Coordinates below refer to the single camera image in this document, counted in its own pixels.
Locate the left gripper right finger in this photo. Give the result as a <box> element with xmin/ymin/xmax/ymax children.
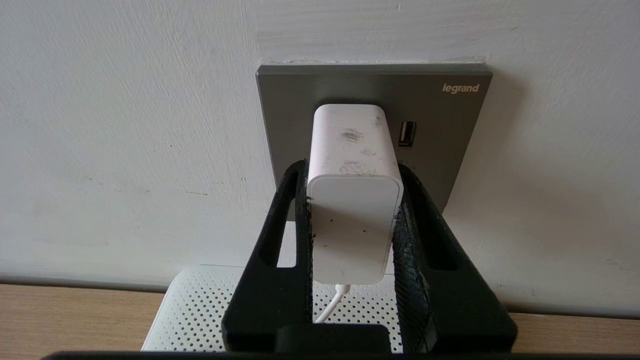
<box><xmin>391</xmin><ymin>163</ymin><xmax>519</xmax><ymax>354</ymax></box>

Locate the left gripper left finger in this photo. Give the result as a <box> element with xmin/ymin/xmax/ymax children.
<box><xmin>221</xmin><ymin>159</ymin><xmax>315</xmax><ymax>353</ymax></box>

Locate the thin white adapter cable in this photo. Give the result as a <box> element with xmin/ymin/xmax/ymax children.
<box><xmin>314</xmin><ymin>283</ymin><xmax>352</xmax><ymax>324</ymax></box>

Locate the white power adapter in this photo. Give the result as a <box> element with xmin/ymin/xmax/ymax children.
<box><xmin>306</xmin><ymin>103</ymin><xmax>405</xmax><ymax>286</ymax></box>

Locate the white router with antennas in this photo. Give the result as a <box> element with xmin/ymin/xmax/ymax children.
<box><xmin>141</xmin><ymin>265</ymin><xmax>416</xmax><ymax>353</ymax></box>

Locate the grey wall socket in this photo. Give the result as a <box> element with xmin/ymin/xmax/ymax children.
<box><xmin>255</xmin><ymin>63</ymin><xmax>494</xmax><ymax>222</ymax></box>

